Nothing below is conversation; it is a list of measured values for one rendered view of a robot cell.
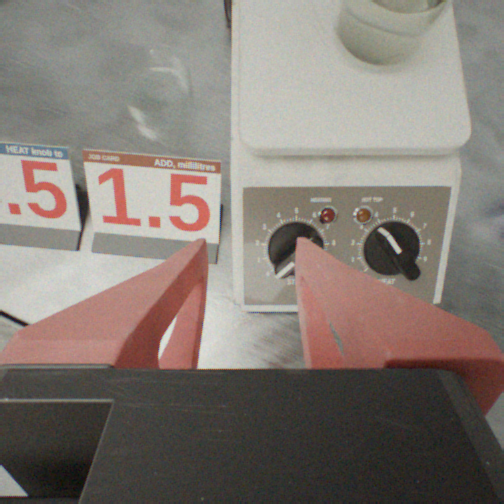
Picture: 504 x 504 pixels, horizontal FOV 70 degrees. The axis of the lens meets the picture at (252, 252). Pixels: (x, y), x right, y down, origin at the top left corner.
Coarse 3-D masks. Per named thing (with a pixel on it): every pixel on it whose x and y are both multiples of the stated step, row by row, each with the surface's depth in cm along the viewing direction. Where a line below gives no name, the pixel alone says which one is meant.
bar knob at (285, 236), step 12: (288, 228) 20; (300, 228) 20; (312, 228) 20; (276, 240) 20; (288, 240) 20; (312, 240) 19; (276, 252) 21; (288, 252) 20; (276, 264) 20; (288, 264) 19; (276, 276) 20
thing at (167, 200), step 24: (96, 168) 24; (120, 168) 23; (144, 168) 23; (96, 192) 24; (120, 192) 24; (144, 192) 24; (168, 192) 24; (192, 192) 24; (96, 216) 25; (120, 216) 25; (144, 216) 25; (168, 216) 25; (192, 216) 25
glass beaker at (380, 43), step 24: (360, 0) 16; (384, 0) 15; (408, 0) 15; (432, 0) 15; (336, 24) 18; (360, 24) 17; (384, 24) 16; (408, 24) 16; (432, 24) 16; (360, 48) 18; (384, 48) 17; (408, 48) 17; (384, 72) 19
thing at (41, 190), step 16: (0, 160) 24; (16, 160) 24; (32, 160) 24; (48, 160) 24; (64, 160) 23; (0, 176) 24; (16, 176) 24; (32, 176) 24; (48, 176) 24; (64, 176) 24; (0, 192) 25; (16, 192) 25; (32, 192) 25; (48, 192) 25; (64, 192) 24; (0, 208) 25; (16, 208) 25; (32, 208) 25; (48, 208) 25; (64, 208) 25
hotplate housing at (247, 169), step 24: (240, 144) 20; (240, 168) 20; (264, 168) 20; (288, 168) 20; (312, 168) 20; (336, 168) 20; (360, 168) 20; (384, 168) 20; (408, 168) 20; (432, 168) 20; (456, 168) 20; (240, 192) 20; (456, 192) 20; (240, 216) 20; (240, 240) 21; (240, 264) 21; (240, 288) 22
